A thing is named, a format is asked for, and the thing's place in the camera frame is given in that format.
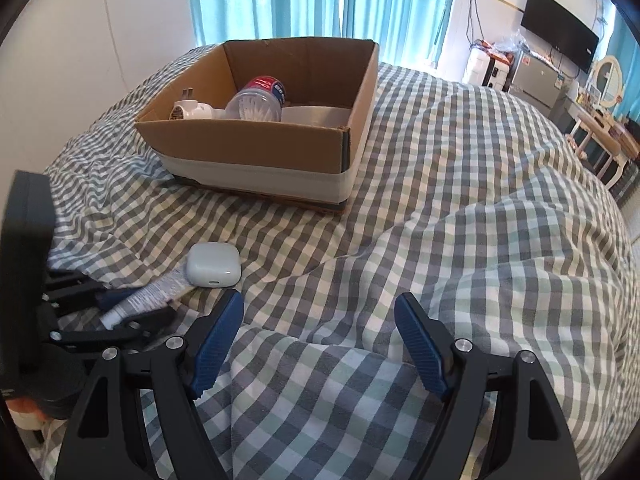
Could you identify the wide teal curtain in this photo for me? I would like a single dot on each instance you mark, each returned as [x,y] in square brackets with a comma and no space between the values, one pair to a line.
[270,0]

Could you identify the white squeeze tube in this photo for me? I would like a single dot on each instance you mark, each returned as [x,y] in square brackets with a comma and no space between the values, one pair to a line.
[155,292]

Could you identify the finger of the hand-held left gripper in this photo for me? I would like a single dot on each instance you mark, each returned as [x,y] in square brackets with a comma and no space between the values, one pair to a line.
[145,321]
[112,299]

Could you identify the small silver fridge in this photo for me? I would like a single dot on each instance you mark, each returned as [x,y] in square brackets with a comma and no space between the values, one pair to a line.
[537,82]

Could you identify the clear plastic bag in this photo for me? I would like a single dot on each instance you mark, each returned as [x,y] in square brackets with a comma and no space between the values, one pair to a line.
[510,46]

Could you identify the white earbuds case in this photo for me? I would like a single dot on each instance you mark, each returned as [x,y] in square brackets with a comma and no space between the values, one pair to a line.
[214,265]

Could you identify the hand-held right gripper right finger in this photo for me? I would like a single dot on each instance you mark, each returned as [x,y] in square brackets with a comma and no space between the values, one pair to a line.
[420,350]

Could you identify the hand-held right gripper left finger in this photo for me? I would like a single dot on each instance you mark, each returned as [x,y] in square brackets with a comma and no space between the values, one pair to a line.
[215,350]

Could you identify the short teal curtain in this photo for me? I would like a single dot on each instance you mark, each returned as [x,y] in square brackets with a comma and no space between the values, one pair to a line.
[627,60]

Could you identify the white suitcase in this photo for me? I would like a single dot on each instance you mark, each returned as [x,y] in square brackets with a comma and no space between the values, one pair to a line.
[482,69]

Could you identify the narrow teal curtain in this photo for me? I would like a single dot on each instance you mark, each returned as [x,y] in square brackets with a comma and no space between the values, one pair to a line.
[400,10]

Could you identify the white plug adapter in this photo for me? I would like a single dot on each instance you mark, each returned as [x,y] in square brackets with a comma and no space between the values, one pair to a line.
[197,109]

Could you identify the clear bottle with red label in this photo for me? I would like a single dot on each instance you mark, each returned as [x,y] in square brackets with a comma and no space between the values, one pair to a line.
[257,100]

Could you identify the black wall television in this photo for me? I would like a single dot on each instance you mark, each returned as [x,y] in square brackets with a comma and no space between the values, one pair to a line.
[557,27]

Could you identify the white dressing table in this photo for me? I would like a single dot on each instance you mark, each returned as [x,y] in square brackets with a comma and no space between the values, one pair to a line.
[607,132]

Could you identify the cardboard box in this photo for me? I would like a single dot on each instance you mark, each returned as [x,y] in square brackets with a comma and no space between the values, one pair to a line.
[250,152]

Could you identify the grey checked blanket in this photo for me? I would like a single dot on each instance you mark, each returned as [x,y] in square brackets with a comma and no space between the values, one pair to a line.
[450,260]

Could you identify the white oval mirror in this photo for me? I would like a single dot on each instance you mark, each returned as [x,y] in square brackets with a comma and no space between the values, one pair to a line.
[605,82]

